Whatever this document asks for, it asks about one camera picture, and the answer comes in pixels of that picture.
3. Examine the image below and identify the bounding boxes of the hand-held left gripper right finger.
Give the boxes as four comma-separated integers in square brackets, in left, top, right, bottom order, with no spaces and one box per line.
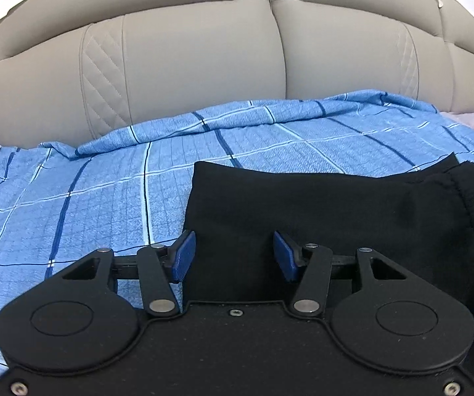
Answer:
[273,230,412,319]

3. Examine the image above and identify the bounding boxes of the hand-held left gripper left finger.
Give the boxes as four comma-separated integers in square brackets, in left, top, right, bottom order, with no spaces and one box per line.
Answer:
[61,230,197,319]

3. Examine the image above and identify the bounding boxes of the black fleece sweatpants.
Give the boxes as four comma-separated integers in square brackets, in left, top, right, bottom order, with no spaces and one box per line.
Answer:
[181,152,474,311]

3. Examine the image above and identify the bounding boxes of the blue plaid bedsheet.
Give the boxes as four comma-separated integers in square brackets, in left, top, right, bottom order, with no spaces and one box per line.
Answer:
[0,88,474,381]

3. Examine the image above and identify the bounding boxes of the beige padded headboard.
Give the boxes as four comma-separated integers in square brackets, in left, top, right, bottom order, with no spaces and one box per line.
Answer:
[0,0,474,150]

